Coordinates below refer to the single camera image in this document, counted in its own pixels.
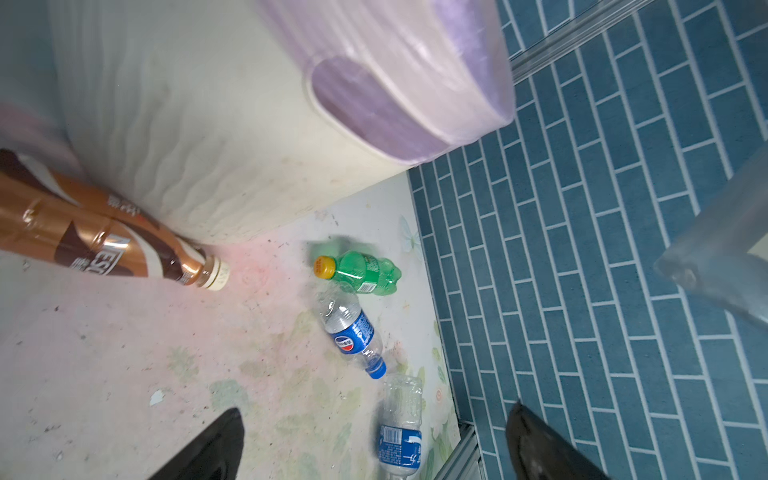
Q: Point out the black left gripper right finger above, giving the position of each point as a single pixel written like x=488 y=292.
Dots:
x=537 y=451

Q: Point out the white bin with pink liner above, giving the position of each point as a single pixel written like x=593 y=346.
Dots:
x=226 y=119

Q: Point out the brown drink bottle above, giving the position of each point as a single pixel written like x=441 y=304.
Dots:
x=49 y=216

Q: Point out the frosted clear tall bottle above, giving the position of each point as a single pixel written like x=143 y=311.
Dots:
x=723 y=255

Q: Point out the green soda bottle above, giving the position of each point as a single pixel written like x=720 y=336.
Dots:
x=364 y=273

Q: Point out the clear bottle blue cap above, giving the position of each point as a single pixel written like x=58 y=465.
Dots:
x=351 y=331

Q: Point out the water bottle blue label white cap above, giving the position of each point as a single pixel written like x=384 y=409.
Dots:
x=400 y=438

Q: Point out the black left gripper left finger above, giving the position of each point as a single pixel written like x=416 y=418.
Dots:
x=215 y=453

